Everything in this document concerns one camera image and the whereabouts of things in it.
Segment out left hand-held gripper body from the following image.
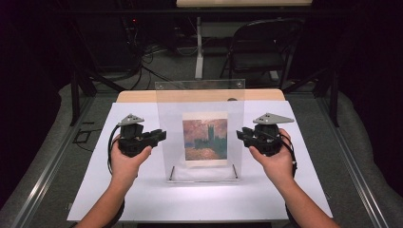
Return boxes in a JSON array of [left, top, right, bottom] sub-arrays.
[[117, 113, 157, 159]]

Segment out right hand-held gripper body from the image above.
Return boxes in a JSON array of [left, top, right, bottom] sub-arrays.
[[251, 112, 296, 158]]

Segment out clear acrylic photo frame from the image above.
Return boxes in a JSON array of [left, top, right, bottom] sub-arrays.
[[154, 79, 246, 184]]

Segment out painting print card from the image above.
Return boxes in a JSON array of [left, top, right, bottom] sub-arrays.
[[182, 111, 229, 168]]

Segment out person's left hand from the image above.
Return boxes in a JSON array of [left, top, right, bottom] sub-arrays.
[[109, 135, 153, 185]]

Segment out person's right hand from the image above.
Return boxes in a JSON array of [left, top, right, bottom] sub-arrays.
[[248, 128, 296, 188]]

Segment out wooden table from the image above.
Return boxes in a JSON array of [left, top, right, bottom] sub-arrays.
[[116, 88, 286, 103]]

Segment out black folding chair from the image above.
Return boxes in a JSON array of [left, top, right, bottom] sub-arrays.
[[220, 18, 303, 90]]

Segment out black metal stand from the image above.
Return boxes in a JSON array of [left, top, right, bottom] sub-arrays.
[[283, 65, 341, 128], [69, 67, 126, 127]]

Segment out white board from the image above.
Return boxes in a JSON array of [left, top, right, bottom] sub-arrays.
[[67, 100, 334, 222]]

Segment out white table leg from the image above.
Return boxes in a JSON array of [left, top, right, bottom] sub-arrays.
[[194, 16, 205, 81]]

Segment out dark equipment rack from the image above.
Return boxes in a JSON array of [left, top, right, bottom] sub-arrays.
[[120, 15, 150, 71]]

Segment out black horizontal bar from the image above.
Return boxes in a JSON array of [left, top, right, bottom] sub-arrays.
[[60, 8, 317, 15]]

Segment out light wooden desk top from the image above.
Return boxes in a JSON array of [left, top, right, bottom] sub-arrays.
[[176, 0, 313, 9]]

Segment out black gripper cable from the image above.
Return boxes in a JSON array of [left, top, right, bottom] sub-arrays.
[[106, 124, 123, 176], [278, 132, 298, 179]]

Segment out black floor cables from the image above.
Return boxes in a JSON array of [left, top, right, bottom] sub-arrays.
[[126, 44, 191, 91]]

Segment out aluminium rail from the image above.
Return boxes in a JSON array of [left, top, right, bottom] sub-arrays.
[[10, 94, 96, 228], [317, 94, 390, 228]]

